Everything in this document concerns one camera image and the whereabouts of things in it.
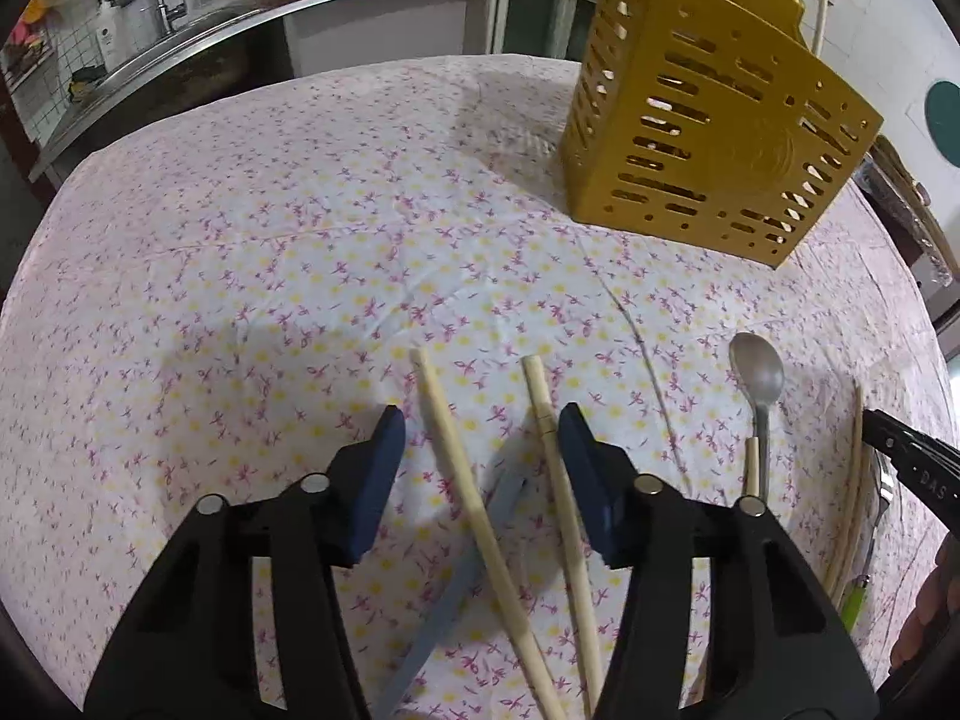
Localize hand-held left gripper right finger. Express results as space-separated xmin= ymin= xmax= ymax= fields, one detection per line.
xmin=559 ymin=403 xmax=878 ymax=720

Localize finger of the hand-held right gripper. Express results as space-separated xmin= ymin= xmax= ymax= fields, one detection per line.
xmin=862 ymin=409 xmax=960 ymax=522

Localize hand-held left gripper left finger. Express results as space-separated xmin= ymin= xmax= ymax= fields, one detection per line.
xmin=82 ymin=405 xmax=407 ymax=720

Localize grey plastic utensil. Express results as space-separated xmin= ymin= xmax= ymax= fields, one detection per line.
xmin=371 ymin=457 xmax=530 ymax=720

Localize green-handled metal fork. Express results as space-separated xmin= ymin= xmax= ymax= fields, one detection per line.
xmin=840 ymin=454 xmax=899 ymax=635

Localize metal spoon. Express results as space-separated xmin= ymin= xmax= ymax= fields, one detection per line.
xmin=729 ymin=332 xmax=786 ymax=503

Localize yellow slotted utensil holder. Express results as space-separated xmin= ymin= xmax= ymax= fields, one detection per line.
xmin=559 ymin=0 xmax=886 ymax=269

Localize person's right hand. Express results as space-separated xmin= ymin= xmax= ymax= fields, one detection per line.
xmin=889 ymin=532 xmax=960 ymax=685

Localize wooden cutting board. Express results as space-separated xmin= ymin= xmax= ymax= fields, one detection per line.
xmin=870 ymin=133 xmax=960 ymax=282

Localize green round board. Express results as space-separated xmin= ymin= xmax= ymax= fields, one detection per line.
xmin=924 ymin=80 xmax=960 ymax=160

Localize glass cabinet doors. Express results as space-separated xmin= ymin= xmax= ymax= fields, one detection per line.
xmin=491 ymin=0 xmax=605 ymax=61

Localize stainless steel sink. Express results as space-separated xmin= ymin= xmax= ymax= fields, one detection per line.
xmin=90 ymin=6 xmax=267 ymax=95

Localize white soap bottle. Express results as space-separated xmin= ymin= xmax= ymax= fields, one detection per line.
xmin=97 ymin=0 xmax=126 ymax=74

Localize wire wall rack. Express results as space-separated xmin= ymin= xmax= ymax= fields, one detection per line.
xmin=0 ymin=0 xmax=59 ymax=91

